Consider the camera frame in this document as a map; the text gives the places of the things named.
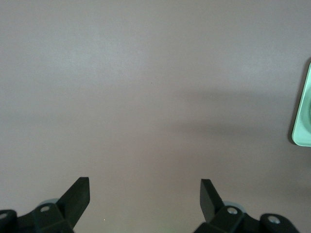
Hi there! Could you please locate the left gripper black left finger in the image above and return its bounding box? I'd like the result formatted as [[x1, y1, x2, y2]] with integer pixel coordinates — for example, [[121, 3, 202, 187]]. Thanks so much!
[[0, 177, 91, 233]]

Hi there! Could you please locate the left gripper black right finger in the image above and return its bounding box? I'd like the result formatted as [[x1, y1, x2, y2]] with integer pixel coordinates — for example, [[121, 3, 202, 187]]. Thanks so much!
[[194, 179, 300, 233]]

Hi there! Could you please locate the light green rectangular tray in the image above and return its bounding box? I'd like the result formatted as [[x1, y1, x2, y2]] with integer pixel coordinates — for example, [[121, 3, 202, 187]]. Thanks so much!
[[290, 62, 311, 148]]

